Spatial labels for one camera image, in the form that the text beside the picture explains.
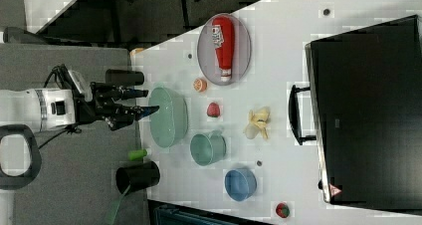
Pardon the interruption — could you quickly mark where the green toy piece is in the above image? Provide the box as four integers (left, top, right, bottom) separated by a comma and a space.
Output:
128, 149, 148, 161

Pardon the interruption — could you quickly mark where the green colander basket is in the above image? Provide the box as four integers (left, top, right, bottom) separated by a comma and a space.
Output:
148, 87, 188, 148

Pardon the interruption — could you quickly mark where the blue cup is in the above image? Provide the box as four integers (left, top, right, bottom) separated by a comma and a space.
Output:
224, 168, 257, 202

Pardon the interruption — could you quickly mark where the green mug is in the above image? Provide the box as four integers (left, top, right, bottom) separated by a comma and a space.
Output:
190, 130, 226, 166

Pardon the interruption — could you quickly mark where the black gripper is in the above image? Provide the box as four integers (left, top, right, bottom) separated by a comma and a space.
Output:
74, 82, 159, 125

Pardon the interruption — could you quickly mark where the grey round plate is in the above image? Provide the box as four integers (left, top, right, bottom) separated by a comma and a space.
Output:
197, 14, 252, 86

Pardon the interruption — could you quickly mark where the pink toy strawberry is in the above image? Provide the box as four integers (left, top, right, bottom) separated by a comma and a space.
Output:
207, 103, 221, 117

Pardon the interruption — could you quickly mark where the red toy strawberry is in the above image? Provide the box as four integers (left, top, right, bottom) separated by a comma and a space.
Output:
276, 203, 290, 218

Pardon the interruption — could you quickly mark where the peeled toy banana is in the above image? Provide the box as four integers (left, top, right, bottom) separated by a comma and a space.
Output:
244, 107, 270, 140

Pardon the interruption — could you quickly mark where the black cylinder upper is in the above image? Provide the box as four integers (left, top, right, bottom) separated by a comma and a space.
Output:
105, 69, 144, 86

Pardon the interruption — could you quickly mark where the red ketchup bottle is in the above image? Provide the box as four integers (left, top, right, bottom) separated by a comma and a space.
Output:
211, 16, 235, 82

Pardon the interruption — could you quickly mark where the black cylinder lower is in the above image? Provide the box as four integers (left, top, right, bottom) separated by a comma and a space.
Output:
115, 161, 160, 194

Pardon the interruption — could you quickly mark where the toy orange slice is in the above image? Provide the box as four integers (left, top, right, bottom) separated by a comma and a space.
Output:
193, 78, 207, 93

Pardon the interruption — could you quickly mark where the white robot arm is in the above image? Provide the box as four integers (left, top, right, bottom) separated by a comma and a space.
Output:
0, 83, 159, 132

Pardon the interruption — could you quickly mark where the black cylinder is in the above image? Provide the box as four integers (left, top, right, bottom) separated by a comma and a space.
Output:
105, 69, 144, 86
115, 161, 160, 194

